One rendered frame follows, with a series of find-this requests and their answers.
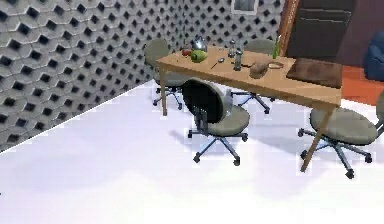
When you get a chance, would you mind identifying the grey swivel office chair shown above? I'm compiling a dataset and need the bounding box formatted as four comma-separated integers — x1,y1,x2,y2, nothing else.
297,89,384,180
143,38,184,111
231,38,278,115
181,77,251,167

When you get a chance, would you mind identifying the silver spoon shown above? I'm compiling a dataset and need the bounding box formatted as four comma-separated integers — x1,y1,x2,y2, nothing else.
209,57,226,70

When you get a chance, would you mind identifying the green apple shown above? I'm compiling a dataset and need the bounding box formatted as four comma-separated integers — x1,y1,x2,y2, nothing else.
190,49,208,64

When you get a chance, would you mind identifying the silver kettle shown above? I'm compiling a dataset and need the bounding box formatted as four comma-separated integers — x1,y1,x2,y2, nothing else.
191,35,209,53

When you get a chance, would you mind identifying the grey pepper shaker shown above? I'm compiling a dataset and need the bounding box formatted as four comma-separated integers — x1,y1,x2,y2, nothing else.
233,48,243,72

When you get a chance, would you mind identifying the grey salt shaker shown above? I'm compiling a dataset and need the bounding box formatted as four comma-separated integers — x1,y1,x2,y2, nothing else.
227,39,237,59

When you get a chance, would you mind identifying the brown bread loaf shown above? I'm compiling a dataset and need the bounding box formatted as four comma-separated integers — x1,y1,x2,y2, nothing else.
249,61,270,76

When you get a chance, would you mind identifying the wooden dining table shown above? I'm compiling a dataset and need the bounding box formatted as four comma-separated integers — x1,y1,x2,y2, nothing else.
155,45,344,174

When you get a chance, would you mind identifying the green glass bottle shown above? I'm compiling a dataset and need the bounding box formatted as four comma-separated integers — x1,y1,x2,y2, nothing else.
272,34,282,60

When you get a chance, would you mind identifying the white framed window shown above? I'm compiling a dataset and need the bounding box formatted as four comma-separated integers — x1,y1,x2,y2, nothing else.
231,0,260,16

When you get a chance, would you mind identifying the dark brown flat board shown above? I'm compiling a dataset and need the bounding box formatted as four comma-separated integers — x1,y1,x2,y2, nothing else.
285,57,344,89

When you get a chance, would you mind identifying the dark brown room door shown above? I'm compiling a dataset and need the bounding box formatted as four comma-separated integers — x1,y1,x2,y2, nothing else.
285,0,357,62

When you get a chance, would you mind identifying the blue sofa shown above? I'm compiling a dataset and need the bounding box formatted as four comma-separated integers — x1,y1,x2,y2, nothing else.
362,31,384,83

